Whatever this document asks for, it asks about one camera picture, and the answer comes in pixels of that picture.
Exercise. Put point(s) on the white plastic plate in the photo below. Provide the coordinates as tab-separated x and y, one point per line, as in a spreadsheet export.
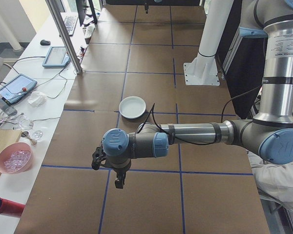
132	106

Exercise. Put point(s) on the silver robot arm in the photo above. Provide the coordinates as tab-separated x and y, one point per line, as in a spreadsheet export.
193	132

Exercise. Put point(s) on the black monitor stand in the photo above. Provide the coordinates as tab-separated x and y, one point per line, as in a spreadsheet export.
93	12

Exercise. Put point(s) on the black computer monitor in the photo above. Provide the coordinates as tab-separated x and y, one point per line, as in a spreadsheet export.
81	12

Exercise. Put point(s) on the white column stand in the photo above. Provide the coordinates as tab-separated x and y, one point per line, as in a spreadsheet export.
205	48

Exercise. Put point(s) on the black computer keyboard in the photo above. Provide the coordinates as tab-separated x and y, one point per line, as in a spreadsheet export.
69	24

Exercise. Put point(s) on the small clear glass dish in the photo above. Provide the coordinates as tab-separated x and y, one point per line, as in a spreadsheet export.
37	135

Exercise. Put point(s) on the pink plastic bowl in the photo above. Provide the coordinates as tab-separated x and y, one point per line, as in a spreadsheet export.
27	162

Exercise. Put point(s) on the small metal jigger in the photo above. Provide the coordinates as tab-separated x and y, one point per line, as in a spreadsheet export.
29	137

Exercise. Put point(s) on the blue grey teach pendant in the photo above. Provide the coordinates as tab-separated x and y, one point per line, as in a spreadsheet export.
56	57
17	89

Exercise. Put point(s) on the clear ice cube heap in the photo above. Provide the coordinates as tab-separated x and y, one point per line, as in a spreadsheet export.
15	158

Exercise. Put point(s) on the black computer mouse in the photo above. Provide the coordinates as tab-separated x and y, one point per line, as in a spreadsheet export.
45	42

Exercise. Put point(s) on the clear glass bowl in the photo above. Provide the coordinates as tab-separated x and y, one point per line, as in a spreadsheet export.
25	123

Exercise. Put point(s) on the crumpled white tissue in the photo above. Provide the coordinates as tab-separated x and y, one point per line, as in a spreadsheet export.
36	98

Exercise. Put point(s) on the red cylinder tube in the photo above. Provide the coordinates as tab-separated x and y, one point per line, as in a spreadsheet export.
7	207

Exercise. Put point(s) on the wooden cutting board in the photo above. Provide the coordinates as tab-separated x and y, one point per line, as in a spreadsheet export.
3	141

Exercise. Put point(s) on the clear bottle with black cap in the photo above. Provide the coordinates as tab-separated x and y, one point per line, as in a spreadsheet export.
2	103

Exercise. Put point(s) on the white fabric garment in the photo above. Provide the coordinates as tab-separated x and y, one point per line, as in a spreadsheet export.
273	185

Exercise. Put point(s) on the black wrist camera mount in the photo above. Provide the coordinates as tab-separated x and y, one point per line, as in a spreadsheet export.
98	157

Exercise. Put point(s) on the aluminium profile post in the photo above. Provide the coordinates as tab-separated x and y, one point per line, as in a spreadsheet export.
63	36

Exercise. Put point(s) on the aluminium frame bar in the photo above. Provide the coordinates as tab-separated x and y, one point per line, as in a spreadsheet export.
233	51

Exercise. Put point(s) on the black frame cover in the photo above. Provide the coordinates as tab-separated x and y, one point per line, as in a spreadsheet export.
246	73

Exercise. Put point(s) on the white wall pipe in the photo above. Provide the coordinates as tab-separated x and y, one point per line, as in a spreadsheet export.
13	31

